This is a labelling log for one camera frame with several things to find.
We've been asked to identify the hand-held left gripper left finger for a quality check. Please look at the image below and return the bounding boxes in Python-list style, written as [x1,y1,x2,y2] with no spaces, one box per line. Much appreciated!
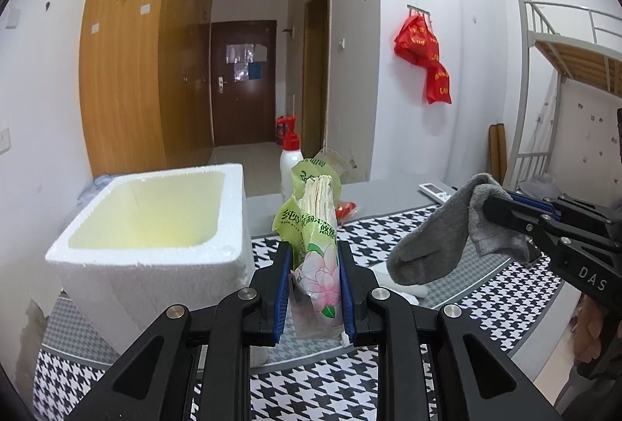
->
[63,240,295,421]

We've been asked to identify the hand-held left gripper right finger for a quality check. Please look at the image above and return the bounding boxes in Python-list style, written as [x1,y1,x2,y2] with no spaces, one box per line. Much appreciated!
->
[337,240,564,421]

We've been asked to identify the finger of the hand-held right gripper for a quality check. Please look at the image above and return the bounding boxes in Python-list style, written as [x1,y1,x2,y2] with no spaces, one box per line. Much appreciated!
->
[483,192,561,248]
[505,189,618,225]

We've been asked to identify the green tissue packet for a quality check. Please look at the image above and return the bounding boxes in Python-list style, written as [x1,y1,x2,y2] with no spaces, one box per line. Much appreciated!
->
[273,159,341,341]

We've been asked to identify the grey sock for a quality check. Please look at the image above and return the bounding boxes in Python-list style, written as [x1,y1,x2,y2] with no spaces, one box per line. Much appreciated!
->
[387,173,540,286]

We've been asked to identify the white foam box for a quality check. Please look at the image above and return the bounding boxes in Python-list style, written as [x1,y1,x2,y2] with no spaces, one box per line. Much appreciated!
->
[45,163,256,356]

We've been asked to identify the person's right hand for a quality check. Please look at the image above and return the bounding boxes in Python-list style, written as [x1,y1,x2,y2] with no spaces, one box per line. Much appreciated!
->
[573,297,603,361]

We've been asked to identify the grey bedding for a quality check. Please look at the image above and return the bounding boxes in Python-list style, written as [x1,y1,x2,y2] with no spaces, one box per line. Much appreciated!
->
[517,173,559,199]

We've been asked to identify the wooden boards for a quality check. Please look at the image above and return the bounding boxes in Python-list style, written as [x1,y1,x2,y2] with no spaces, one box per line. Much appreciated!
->
[488,124,509,185]

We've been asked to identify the white patterned bed curtain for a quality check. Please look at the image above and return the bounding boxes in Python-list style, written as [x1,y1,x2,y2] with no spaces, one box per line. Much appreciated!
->
[527,71,622,208]

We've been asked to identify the red snack packet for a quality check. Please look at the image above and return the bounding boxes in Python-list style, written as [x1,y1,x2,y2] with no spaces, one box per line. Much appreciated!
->
[336,201,363,225]

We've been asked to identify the white remote control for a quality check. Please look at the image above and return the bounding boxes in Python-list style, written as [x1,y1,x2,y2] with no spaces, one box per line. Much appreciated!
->
[419,180,458,201]

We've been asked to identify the houndstooth tablecloth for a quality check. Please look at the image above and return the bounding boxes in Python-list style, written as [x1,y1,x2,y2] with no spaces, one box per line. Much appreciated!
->
[34,180,584,421]

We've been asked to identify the white red pump lotion bottle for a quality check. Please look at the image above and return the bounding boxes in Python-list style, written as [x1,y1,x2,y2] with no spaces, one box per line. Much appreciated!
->
[279,116,304,203]

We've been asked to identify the clear plastic bag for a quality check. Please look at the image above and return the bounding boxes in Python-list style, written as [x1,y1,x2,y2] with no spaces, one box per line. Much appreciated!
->
[311,149,349,182]

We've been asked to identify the metal bunk bed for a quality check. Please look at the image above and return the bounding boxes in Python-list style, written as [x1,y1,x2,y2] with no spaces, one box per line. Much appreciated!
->
[500,0,622,198]

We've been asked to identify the red plastic bag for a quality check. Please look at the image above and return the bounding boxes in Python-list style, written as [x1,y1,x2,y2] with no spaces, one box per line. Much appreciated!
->
[393,13,440,68]
[425,61,453,106]

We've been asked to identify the dark brown door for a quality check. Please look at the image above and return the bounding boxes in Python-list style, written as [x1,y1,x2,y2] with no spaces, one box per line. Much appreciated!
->
[210,19,278,147]

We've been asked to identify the blue-grey crumpled cloth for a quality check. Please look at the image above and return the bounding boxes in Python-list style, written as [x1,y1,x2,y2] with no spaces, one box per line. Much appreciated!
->
[80,175,118,204]

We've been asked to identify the taped paper notices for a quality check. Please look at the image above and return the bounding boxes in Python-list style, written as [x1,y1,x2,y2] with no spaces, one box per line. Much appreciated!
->
[226,42,268,80]

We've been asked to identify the wooden wardrobe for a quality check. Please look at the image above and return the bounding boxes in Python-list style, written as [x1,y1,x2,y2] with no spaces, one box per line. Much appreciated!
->
[79,0,215,179]

